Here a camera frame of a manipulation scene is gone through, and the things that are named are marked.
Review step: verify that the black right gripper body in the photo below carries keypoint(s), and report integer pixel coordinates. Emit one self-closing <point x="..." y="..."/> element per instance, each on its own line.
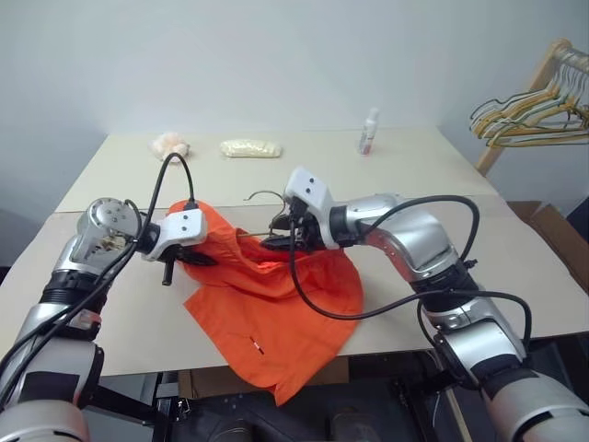
<point x="301" y="228"/>

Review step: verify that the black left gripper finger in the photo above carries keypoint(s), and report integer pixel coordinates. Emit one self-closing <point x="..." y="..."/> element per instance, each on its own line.
<point x="200" y="263"/>
<point x="200" y="255"/>

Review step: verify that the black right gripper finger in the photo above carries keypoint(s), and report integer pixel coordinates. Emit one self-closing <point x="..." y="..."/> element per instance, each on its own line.
<point x="276" y="243"/>
<point x="278" y="222"/>

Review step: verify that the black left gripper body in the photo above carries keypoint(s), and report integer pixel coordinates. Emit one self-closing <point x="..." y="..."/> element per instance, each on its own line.
<point x="169" y="264"/>

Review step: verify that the orange shirt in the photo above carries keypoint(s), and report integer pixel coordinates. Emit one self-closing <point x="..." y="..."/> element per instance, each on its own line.
<point x="276" y="322"/>

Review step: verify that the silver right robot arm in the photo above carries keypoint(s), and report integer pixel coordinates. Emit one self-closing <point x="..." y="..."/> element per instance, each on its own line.
<point x="414" y="239"/>

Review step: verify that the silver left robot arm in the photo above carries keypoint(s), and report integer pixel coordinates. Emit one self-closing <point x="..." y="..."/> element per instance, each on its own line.
<point x="60" y="299"/>

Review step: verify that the cream packet in clear plastic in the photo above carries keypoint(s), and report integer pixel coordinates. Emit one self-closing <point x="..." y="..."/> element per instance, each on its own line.
<point x="250" y="148"/>

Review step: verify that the small white spray bottle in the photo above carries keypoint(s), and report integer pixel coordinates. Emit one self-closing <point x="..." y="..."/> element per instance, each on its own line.
<point x="368" y="133"/>

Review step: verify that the thin wooden stick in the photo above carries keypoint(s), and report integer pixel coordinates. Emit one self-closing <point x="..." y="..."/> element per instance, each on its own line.
<point x="454" y="416"/>

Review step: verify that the brown cardboard box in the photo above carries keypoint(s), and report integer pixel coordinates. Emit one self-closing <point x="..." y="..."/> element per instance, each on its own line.
<point x="552" y="239"/>

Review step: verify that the wooden clothes rack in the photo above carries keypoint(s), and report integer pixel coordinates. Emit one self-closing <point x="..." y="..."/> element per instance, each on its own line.
<point x="538" y="83"/>

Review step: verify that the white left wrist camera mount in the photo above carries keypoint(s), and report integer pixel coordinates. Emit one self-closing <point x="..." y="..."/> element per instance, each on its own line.
<point x="181" y="228"/>

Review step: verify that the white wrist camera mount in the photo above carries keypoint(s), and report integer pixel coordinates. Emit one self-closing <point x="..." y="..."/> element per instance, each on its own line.
<point x="181" y="228"/>
<point x="307" y="189"/>

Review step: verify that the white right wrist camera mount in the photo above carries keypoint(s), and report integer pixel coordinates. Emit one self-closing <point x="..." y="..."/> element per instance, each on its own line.
<point x="307" y="189"/>

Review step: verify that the black metal table frame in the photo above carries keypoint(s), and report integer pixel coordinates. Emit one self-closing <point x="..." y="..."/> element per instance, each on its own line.
<point x="161" y="400"/>

